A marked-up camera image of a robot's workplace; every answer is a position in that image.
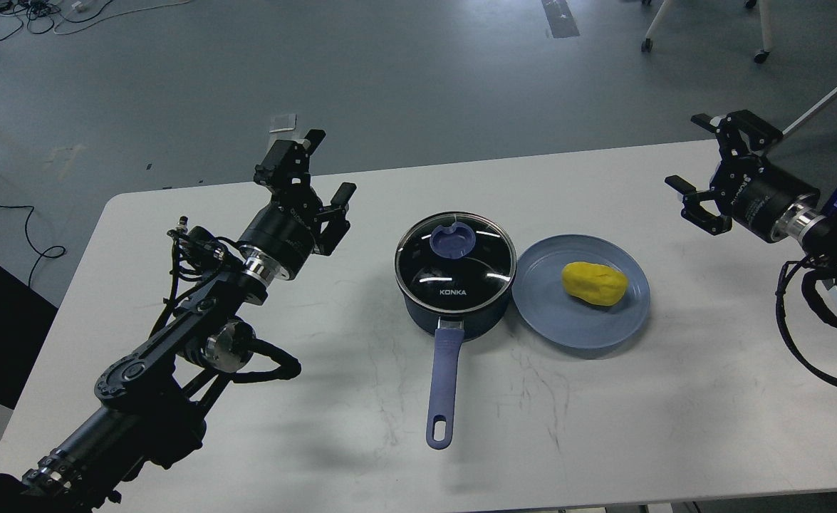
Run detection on white chair legs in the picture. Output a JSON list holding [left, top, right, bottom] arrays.
[[640, 0, 775, 65]]

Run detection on yellow potato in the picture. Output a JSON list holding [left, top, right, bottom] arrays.
[[561, 261, 629, 306]]

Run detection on black floor cable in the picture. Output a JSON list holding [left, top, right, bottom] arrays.
[[0, 160, 67, 287]]

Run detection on cable bundle on floor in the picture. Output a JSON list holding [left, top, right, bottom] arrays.
[[0, 0, 198, 45]]

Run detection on glass pot lid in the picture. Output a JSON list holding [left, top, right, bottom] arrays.
[[393, 211, 518, 313]]

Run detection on blue plate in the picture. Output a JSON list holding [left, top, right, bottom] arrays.
[[513, 234, 650, 351]]

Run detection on dark blue saucepan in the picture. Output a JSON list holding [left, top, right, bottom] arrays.
[[397, 254, 518, 450]]

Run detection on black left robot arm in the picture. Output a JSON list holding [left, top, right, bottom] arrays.
[[0, 129, 356, 512]]

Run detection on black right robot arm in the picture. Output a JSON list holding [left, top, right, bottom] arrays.
[[665, 110, 837, 388]]

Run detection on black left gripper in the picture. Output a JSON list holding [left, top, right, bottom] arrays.
[[238, 129, 357, 281]]

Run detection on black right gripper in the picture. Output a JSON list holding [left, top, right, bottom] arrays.
[[665, 110, 820, 243]]

